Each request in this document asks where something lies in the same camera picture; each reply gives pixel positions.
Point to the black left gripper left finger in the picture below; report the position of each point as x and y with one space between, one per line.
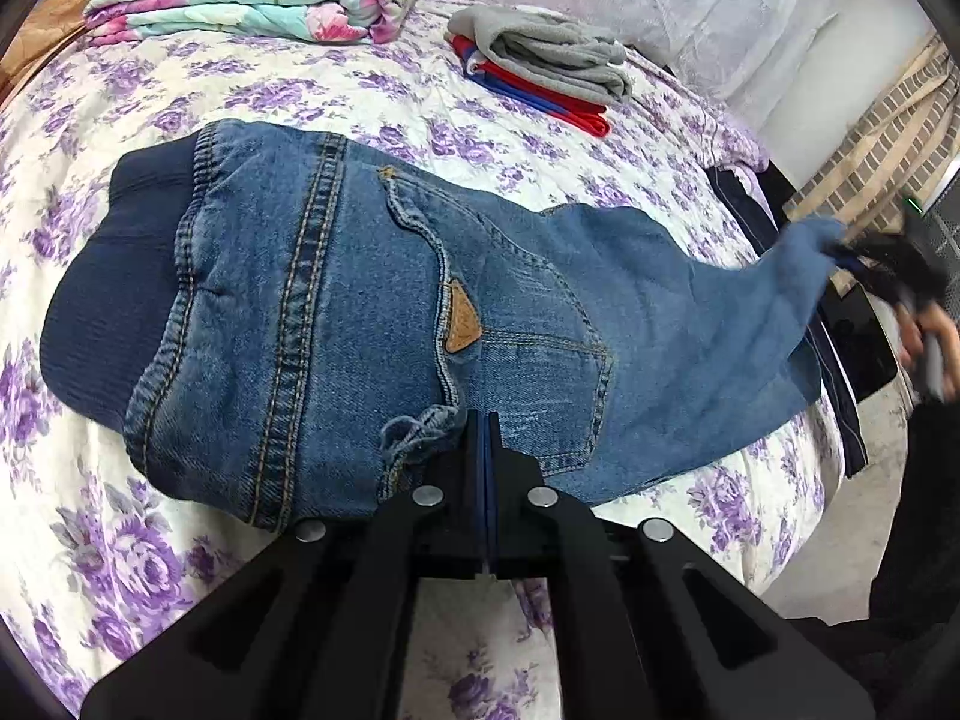
318 624

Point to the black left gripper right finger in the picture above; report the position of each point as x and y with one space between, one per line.
646 624

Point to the blue denim jeans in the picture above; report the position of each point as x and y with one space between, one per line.
283 323

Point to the person right hand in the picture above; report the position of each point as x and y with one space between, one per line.
917 329

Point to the black grid device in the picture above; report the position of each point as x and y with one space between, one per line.
934 222

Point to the beige checkered cloth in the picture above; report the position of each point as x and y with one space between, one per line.
898 151

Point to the dark navy striped garment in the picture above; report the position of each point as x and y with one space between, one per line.
842 353

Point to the purple floral bed quilt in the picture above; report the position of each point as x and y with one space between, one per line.
95 562

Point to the folded red blue garment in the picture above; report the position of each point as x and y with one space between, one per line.
588 117

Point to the folded grey garment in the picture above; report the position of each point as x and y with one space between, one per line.
548 50

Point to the orange brown pillow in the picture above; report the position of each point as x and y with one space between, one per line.
50 26

